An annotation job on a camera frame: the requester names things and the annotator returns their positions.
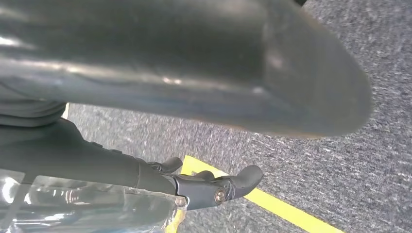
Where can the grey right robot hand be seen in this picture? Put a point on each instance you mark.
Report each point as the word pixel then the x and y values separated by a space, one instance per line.
pixel 80 167

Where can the glossy robot body shell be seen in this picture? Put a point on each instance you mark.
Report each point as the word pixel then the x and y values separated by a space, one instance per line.
pixel 161 58

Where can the yellow floor tape square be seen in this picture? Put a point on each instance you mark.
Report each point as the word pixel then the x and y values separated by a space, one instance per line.
pixel 283 210

